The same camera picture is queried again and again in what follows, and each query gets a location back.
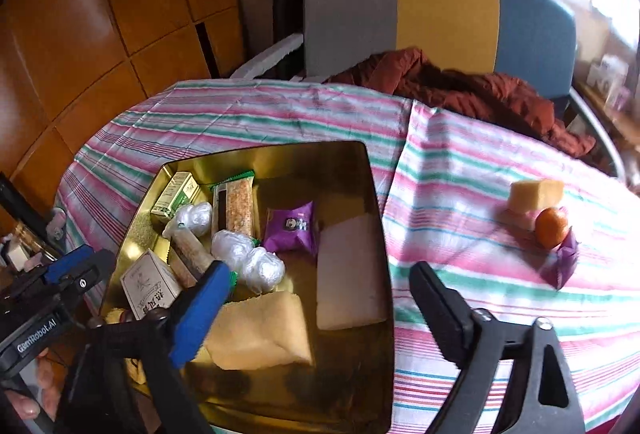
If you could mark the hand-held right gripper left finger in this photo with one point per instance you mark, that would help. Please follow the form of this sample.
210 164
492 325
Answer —
200 314

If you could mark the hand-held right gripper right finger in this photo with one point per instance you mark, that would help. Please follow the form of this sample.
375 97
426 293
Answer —
440 314

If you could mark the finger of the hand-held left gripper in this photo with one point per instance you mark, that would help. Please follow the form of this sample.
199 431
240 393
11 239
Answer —
67 261
92 271

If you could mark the brown stick snack packet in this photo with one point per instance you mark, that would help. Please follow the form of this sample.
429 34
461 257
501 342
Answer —
190 254

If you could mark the yellow sponge block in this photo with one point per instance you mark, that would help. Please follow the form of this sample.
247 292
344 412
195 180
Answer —
265 329
532 196

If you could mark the pale pink sponge block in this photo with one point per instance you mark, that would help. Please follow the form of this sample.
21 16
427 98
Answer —
350 274

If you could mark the gold metal tin tray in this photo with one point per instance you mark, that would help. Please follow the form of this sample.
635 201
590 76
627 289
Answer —
280 389

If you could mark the green snack bar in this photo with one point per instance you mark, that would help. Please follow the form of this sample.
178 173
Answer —
235 209

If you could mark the purple snack packet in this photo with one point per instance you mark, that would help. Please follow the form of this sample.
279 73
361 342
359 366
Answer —
562 261
290 226

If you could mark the person's left hand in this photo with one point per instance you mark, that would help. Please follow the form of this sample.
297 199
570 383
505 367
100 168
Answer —
45 374

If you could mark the white and gold carton box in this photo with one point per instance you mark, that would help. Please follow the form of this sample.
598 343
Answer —
145 284

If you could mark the small green medicine box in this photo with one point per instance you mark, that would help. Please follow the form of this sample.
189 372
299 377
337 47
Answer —
175 196

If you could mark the small orange fruit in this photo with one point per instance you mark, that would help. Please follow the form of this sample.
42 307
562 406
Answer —
551 228

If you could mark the striped pink green tablecloth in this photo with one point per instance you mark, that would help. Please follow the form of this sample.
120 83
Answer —
475 154

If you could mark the rust red jacket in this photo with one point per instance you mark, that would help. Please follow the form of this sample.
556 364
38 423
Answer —
475 99

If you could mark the wooden wardrobe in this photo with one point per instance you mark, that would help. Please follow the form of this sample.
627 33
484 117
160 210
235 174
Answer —
75 39

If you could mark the white appliance box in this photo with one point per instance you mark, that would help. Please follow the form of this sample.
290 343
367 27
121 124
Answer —
607 71

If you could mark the grey yellow blue sofa chair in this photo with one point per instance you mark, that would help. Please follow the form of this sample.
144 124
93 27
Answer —
440 14

